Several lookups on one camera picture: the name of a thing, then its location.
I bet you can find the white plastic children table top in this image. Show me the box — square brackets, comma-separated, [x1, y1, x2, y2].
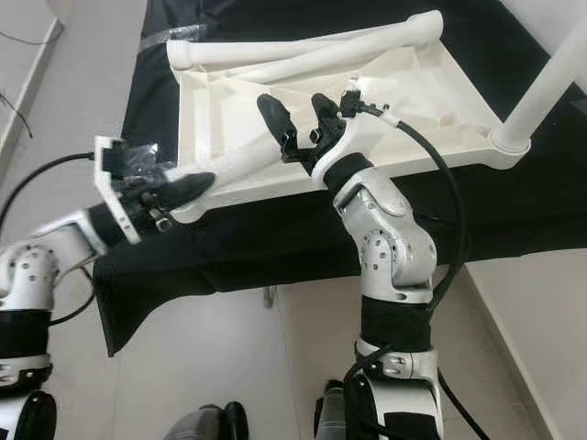
[167, 37, 537, 226]

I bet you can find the silver robot right leg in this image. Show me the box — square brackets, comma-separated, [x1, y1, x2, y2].
[316, 380, 351, 440]

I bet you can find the thin black power cable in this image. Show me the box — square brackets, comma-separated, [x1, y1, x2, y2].
[0, 20, 63, 140]

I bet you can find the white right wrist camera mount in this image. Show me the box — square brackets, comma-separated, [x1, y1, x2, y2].
[307, 78, 404, 189]

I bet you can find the silver robot left leg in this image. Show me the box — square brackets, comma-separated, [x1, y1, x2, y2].
[167, 401, 249, 440]

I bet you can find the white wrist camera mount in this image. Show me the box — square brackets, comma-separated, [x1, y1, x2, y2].
[307, 78, 404, 189]
[94, 136, 148, 247]

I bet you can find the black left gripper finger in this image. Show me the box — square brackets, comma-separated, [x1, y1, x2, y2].
[161, 171, 218, 215]

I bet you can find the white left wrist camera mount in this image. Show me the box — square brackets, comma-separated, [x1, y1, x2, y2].
[94, 136, 148, 247]

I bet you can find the clear plastic bag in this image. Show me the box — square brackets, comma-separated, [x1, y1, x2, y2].
[142, 26, 203, 52]

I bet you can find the silver robot leg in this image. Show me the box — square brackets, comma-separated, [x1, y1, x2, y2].
[167, 401, 249, 440]
[316, 380, 351, 440]

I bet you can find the black tablecloth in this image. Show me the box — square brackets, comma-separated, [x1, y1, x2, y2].
[92, 0, 587, 358]

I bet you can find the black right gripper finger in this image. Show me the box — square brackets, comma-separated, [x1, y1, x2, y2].
[255, 92, 300, 149]
[310, 92, 346, 133]

